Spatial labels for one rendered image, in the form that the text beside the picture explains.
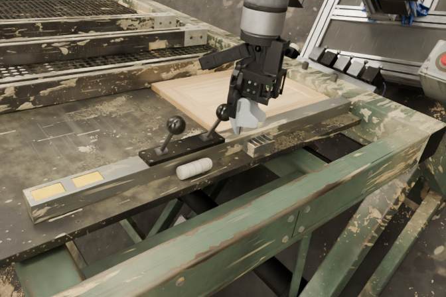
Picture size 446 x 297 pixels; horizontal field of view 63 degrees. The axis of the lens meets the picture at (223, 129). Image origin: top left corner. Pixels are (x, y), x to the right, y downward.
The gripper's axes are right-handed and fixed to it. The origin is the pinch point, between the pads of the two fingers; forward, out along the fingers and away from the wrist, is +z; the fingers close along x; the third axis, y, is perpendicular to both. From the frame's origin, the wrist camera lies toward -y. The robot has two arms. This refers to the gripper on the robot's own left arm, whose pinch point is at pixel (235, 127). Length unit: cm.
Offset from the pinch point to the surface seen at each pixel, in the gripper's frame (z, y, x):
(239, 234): 7.1, 12.3, -19.0
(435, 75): -6, 33, 56
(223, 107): -3.5, -3.2, 0.0
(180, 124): -2.9, -6.1, -10.9
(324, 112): 8.9, 8.6, 41.9
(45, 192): 8.2, -20.2, -30.1
